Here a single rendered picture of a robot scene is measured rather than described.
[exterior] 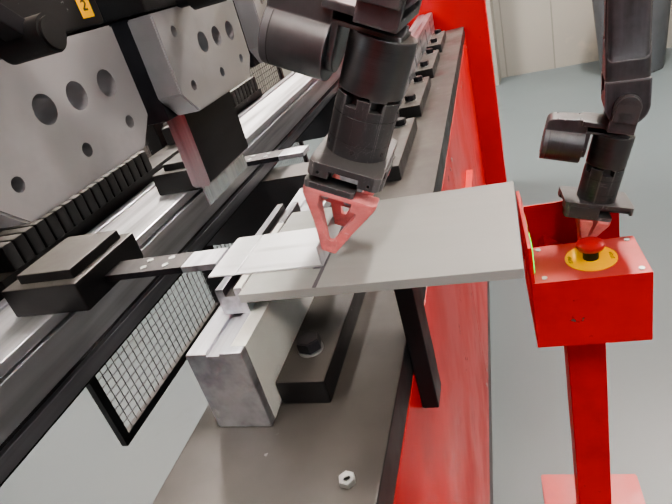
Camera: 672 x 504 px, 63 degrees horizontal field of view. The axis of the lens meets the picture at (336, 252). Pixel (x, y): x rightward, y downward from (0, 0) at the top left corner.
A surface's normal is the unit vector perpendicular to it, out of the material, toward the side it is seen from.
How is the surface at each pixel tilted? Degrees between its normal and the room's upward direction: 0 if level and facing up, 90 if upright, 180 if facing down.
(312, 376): 0
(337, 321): 0
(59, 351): 90
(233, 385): 90
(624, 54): 77
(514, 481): 0
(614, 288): 90
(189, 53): 90
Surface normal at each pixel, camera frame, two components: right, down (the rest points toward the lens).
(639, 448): -0.25, -0.86
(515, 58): -0.32, 0.51
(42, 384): 0.94, -0.11
